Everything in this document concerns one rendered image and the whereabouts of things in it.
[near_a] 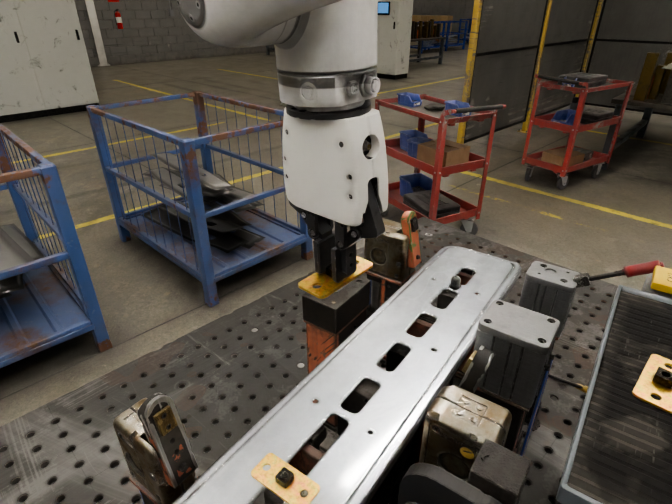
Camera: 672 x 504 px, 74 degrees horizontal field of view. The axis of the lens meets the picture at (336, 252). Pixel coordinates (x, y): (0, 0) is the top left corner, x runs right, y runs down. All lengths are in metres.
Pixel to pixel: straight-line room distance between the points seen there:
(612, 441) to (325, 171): 0.36
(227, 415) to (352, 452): 0.51
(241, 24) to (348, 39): 0.09
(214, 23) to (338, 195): 0.17
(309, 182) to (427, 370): 0.42
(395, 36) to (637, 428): 10.55
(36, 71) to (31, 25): 0.61
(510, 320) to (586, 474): 0.28
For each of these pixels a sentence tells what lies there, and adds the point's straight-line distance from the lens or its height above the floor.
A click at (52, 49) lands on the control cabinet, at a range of 8.36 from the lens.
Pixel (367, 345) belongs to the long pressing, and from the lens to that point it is 0.78.
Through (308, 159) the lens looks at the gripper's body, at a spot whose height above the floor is 1.39.
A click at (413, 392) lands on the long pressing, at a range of 0.71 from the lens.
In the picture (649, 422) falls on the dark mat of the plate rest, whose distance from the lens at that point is 0.55.
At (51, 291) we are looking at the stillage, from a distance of 2.85.
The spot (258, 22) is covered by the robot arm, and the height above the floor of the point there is 1.50.
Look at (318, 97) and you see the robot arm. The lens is 0.37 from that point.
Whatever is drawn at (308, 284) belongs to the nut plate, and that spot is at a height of 1.25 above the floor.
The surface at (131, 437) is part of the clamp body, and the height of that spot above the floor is 1.04.
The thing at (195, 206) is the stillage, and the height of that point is 0.62.
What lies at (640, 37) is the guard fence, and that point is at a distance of 8.04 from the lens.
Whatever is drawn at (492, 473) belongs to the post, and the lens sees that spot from 0.52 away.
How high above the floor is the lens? 1.51
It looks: 29 degrees down
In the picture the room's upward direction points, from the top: straight up
